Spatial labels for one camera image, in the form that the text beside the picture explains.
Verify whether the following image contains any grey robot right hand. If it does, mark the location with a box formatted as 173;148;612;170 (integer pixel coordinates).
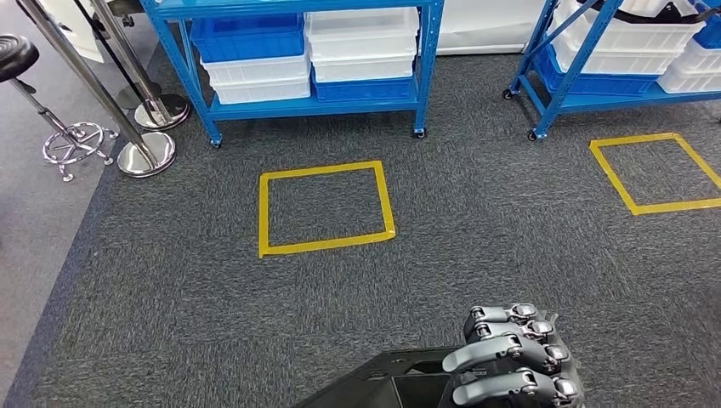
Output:
440;303;587;408

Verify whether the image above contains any black plastic frame part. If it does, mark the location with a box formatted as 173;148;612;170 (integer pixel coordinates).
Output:
290;346;468;408

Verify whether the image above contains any blue metal shelf rack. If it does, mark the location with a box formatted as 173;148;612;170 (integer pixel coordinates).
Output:
139;0;446;150
502;0;721;142

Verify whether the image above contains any black part in bin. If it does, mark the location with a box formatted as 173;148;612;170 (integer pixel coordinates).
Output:
576;0;708;25

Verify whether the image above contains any yellow floor tape square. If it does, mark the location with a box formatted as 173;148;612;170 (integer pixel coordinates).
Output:
588;133;721;217
258;160;397;260

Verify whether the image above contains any blue plastic bin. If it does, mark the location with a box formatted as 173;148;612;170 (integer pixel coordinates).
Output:
531;43;661;98
190;14;306;64
691;0;721;51
311;74;417;104

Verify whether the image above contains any chrome stool with black seat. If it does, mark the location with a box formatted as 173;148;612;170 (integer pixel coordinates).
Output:
0;33;121;183

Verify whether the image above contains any dark stanchion post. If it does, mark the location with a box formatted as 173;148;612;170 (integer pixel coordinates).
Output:
71;0;162;111

